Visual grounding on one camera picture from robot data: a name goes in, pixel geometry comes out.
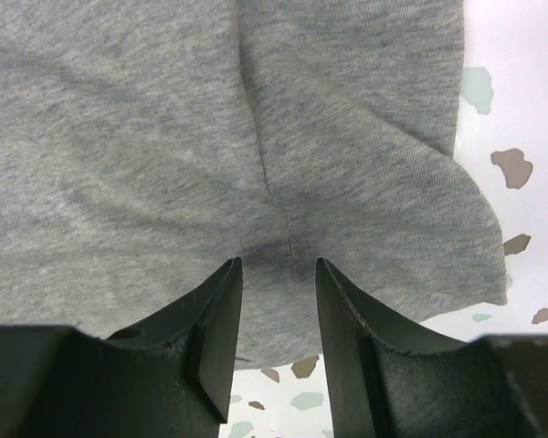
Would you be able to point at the grey t shirt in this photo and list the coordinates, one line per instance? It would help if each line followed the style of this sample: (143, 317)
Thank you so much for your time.
(145, 143)

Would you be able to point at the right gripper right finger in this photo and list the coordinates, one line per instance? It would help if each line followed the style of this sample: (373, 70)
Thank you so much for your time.
(388, 376)

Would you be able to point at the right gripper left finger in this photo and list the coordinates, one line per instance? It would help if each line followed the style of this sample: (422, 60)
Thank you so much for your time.
(167, 375)

